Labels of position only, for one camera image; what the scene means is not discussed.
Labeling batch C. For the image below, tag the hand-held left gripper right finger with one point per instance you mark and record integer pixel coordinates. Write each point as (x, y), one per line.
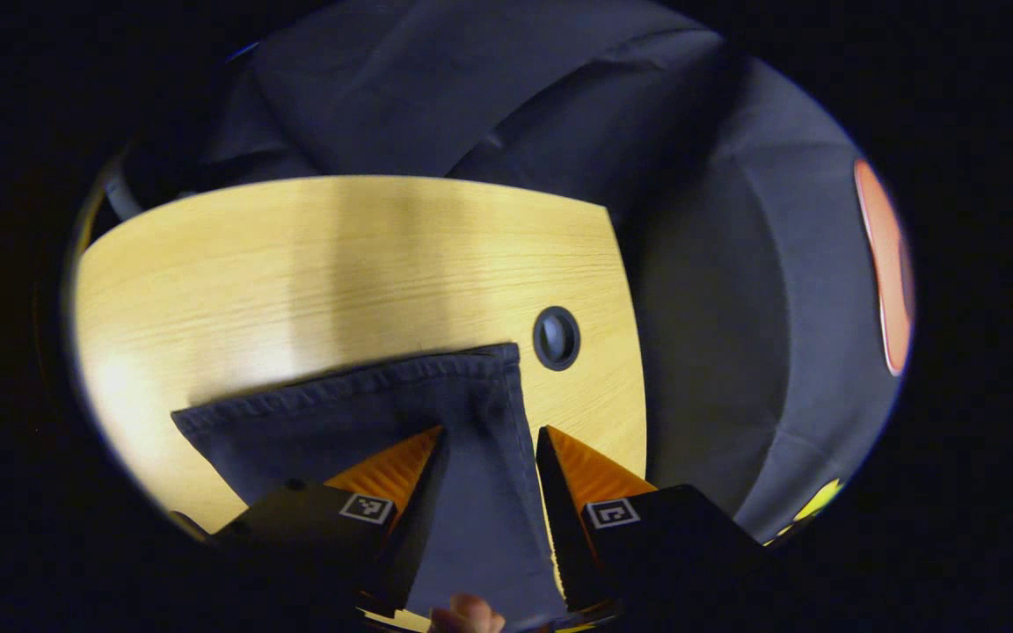
(564, 527)

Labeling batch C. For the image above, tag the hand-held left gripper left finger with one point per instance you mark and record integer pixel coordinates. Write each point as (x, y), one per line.
(414, 536)

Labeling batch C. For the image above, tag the dark denim jeans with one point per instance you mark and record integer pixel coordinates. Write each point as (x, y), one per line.
(489, 492)

